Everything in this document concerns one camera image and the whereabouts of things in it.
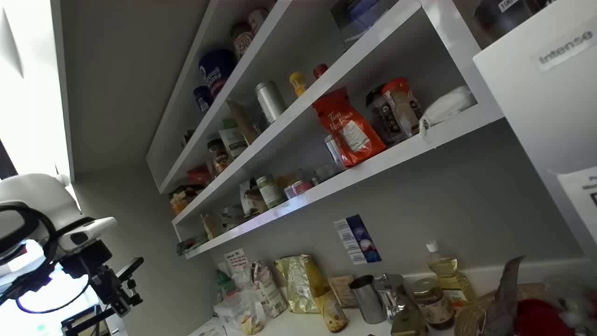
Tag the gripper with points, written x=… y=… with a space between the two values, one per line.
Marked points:
x=88 y=259

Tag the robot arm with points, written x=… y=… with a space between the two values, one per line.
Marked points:
x=37 y=196

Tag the tan packet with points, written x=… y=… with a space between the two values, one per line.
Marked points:
x=211 y=226

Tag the green packet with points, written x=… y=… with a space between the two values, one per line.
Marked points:
x=225 y=283

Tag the red packet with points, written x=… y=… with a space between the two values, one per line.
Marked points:
x=199 y=176

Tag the white packet with print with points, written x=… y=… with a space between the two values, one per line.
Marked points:
x=245 y=198

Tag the orange packet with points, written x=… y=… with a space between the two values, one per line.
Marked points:
x=350 y=128

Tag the green flat box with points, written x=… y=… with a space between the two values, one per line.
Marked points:
x=191 y=245

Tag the yellow packets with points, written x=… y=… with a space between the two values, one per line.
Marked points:
x=183 y=198

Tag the white card with red print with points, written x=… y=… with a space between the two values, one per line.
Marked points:
x=236 y=261

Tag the clear plastic bag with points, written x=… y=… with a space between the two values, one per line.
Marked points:
x=240 y=312

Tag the white printed bag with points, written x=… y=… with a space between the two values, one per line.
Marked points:
x=269 y=289

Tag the glass jar with dark lid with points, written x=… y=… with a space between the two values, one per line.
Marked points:
x=218 y=156

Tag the gold foil bag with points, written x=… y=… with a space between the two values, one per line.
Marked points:
x=291 y=284

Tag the jar with green lid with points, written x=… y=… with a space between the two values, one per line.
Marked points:
x=270 y=191

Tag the white and green box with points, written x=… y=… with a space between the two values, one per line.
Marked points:
x=233 y=140

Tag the small blue container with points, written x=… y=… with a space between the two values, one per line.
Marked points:
x=202 y=99

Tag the brown paper bag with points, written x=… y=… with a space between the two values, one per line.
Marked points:
x=243 y=122

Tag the pink round tin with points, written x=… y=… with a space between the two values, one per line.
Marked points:
x=298 y=189

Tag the window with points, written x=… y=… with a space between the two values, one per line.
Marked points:
x=25 y=93

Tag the tall yellow snack bottle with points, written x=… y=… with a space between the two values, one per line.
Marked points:
x=329 y=303

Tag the brown cardboard box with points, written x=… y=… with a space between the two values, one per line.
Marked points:
x=343 y=290

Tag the large blue canister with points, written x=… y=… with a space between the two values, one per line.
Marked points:
x=217 y=72

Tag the silver canister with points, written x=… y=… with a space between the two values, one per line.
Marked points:
x=270 y=100

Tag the silver tin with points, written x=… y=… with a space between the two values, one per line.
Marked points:
x=334 y=151

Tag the steel cup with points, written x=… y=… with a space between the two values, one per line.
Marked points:
x=367 y=298

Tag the bottle with yellow cap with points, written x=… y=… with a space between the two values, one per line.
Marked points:
x=297 y=82

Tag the brown jar with red label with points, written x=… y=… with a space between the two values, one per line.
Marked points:
x=242 y=41

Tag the steel coffee pot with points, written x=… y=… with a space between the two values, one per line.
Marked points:
x=392 y=291

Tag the bottle with red cap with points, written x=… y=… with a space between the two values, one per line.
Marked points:
x=320 y=70

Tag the gold box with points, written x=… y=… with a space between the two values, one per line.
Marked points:
x=408 y=324

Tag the jar with pale lid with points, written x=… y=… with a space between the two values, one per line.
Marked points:
x=257 y=19

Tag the jar with gold lid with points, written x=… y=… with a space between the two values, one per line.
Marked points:
x=433 y=303

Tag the dark jar with orange lid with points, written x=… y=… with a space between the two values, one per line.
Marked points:
x=394 y=112

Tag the cooking oil bottle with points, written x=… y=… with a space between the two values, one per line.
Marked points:
x=447 y=273

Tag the woven basket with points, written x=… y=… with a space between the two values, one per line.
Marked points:
x=471 y=319

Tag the blue plastic container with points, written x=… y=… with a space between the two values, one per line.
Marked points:
x=364 y=16

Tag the white plastic bag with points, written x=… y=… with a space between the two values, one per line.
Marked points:
x=447 y=106

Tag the grey paper bag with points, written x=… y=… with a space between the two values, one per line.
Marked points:
x=506 y=298

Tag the red round object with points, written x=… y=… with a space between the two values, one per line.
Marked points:
x=543 y=319

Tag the white cabinet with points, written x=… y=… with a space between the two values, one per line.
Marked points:
x=536 y=116

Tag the dark jar with white label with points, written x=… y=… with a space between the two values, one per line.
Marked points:
x=503 y=16

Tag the white paper notice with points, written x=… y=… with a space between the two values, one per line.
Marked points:
x=580 y=196

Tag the white wall shelf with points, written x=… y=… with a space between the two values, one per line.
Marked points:
x=280 y=140

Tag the blue and white wall note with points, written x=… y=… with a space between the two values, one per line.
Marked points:
x=358 y=239

